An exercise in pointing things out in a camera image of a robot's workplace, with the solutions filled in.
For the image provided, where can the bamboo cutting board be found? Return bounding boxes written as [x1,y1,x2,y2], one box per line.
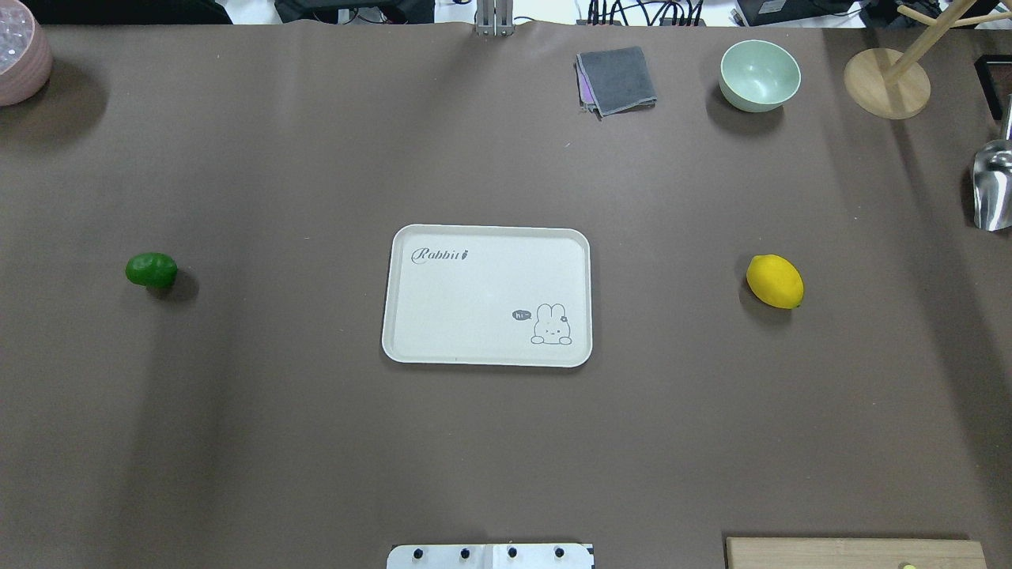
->
[726,537,987,568]

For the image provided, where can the black framed object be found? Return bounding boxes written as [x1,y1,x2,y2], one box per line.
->
[973,54,1012,121]

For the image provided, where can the cream rabbit print tray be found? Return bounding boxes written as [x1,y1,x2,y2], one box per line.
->
[382,224,593,368]

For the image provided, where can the pink ribbed bowl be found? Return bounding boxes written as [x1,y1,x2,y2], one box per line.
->
[1,1,53,107]

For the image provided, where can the mint green bowl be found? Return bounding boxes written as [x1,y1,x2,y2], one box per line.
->
[719,40,802,113]

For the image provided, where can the metal camera pole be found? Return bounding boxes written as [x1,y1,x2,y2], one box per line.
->
[474,0,515,37]

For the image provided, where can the wooden mug stand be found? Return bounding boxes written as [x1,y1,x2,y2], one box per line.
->
[844,1,1011,120]

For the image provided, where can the black background cables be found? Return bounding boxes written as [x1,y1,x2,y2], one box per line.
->
[576,0,708,28]

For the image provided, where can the purple folded cloth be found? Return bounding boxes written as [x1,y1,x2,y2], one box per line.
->
[575,65,596,111]

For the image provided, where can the metal scoop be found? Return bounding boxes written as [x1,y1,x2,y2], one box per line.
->
[972,102,1011,232]

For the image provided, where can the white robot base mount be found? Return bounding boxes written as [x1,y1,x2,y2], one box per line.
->
[386,543,595,568]

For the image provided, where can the yellow lemon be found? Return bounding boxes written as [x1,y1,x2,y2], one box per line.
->
[746,254,805,310]

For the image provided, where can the grey folded cloth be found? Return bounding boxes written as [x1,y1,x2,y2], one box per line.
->
[575,46,658,118]

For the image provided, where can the green lime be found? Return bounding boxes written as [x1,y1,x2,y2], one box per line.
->
[124,252,179,289]

